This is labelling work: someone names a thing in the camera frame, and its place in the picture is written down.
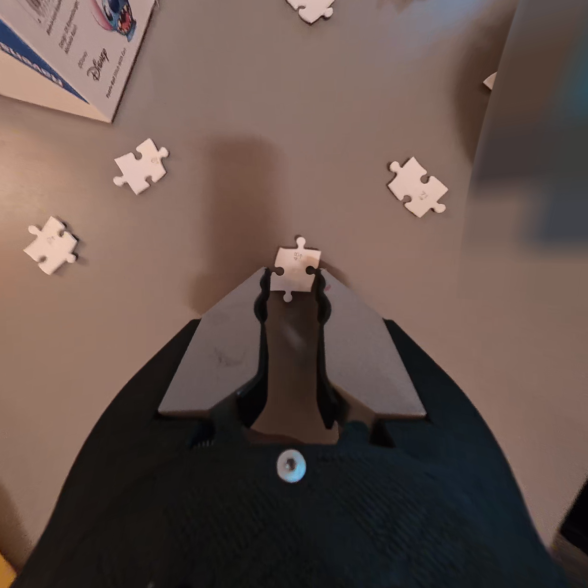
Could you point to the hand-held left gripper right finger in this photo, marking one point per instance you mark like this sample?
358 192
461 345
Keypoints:
363 363

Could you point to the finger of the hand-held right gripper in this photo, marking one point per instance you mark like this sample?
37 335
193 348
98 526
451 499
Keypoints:
537 92

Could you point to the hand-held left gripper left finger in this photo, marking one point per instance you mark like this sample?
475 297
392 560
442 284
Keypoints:
220 358

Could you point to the cartoon print puzzle box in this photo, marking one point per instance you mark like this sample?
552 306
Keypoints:
115 55

